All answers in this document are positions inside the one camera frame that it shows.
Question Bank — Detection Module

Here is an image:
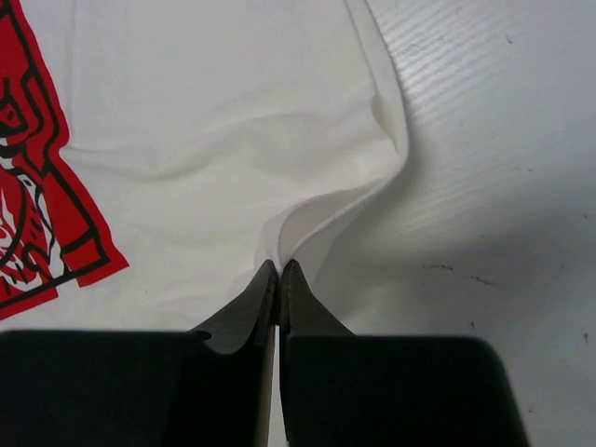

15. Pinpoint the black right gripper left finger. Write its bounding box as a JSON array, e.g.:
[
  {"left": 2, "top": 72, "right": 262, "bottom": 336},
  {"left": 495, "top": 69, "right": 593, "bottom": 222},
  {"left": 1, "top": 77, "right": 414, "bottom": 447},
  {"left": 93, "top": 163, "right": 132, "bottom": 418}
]
[{"left": 1, "top": 261, "right": 278, "bottom": 446}]

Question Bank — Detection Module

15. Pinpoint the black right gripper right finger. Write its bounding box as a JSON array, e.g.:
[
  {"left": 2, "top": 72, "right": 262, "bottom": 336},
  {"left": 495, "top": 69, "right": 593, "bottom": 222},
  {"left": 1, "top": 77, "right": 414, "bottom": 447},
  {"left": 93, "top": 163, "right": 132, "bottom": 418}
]
[{"left": 278, "top": 261, "right": 529, "bottom": 447}]

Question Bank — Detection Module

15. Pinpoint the white t-shirt red print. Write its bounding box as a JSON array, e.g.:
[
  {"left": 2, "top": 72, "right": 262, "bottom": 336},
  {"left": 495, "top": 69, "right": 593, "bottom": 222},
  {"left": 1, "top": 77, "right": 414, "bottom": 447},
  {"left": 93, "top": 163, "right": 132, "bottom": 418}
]
[{"left": 1, "top": 1, "right": 408, "bottom": 330}]

